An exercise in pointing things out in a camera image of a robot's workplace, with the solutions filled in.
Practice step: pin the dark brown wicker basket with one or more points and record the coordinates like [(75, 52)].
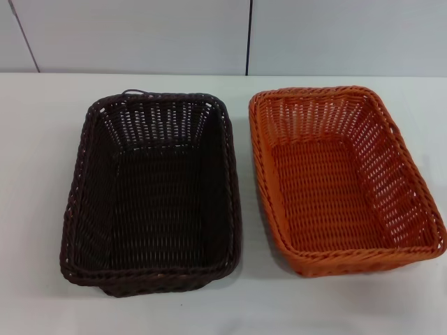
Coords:
[(157, 195)]

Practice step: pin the orange wicker basket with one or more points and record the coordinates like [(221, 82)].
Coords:
[(328, 195)]

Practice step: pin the black vertical wall strip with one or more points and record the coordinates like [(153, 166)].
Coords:
[(248, 35)]

